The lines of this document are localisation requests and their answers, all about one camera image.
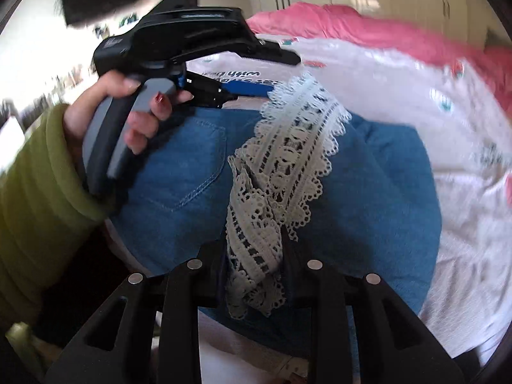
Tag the person's left hand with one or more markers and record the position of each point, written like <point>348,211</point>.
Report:
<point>86,104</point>

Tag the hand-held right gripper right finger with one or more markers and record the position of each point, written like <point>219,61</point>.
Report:
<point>320,300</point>

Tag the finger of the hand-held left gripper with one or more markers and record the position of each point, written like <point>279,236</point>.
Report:
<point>240,88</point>
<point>280,52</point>

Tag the pink blanket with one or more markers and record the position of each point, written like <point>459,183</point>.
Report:
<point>360,24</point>

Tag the white strawberry printed quilt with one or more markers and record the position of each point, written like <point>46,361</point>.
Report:
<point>400,100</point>

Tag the blue denim pants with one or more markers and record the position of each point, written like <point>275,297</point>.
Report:
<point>180,176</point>

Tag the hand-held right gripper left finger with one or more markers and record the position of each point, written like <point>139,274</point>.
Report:
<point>182,300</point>

